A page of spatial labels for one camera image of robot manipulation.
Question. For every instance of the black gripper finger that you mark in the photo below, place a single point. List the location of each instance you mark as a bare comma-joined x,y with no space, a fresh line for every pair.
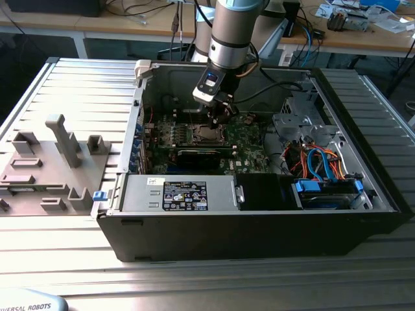
214,116
230,111

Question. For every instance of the silver CPU with green edge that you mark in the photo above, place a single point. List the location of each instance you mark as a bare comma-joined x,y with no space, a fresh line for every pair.
209,134

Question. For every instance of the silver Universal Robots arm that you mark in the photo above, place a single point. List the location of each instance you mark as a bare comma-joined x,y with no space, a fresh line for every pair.
233,29

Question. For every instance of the dark CPU cooler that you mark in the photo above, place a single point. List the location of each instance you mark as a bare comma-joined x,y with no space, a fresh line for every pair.
337,21

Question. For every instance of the black graphics card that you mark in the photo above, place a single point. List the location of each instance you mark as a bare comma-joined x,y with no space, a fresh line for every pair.
197,158

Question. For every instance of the green motherboard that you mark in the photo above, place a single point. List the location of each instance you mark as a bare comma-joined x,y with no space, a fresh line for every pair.
251,152

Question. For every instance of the pale grey slanted stand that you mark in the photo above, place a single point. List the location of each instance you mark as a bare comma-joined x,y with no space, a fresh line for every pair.
274,40

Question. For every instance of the grey metal drive cage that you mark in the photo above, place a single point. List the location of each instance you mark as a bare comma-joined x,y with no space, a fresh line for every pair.
293,124

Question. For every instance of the beige case latch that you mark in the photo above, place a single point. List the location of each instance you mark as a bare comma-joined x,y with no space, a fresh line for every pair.
142,69

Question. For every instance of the black drive bay box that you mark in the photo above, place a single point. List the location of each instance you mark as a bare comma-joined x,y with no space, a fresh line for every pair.
259,192

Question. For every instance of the grey power supply with label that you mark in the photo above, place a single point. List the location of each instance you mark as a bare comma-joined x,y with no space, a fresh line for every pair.
139,194

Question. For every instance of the hard disk in blue carrier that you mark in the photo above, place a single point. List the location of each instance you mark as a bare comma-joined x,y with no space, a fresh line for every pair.
308,187

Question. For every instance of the black open PC case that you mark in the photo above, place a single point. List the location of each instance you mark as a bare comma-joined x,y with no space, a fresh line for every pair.
227,236

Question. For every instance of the light wooden desk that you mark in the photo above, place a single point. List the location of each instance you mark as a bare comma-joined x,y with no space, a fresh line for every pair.
353,42
97,24

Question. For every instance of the small blue case latch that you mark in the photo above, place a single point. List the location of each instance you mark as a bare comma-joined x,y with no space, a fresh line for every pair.
100,196

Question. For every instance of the blue box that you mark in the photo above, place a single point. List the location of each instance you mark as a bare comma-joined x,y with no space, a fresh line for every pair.
382,4

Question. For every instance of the grey parts rack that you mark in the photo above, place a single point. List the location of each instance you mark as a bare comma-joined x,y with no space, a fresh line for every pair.
48,181

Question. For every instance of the black monitor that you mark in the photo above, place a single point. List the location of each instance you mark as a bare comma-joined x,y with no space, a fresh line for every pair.
52,6

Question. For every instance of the grey Universal Robots teach pendant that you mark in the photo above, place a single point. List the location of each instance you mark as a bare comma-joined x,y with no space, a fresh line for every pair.
29,303

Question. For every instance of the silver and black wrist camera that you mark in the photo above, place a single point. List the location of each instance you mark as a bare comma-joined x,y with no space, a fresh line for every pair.
207,92

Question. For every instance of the small silver metal bracket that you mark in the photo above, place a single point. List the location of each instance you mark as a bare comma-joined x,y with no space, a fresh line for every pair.
240,194

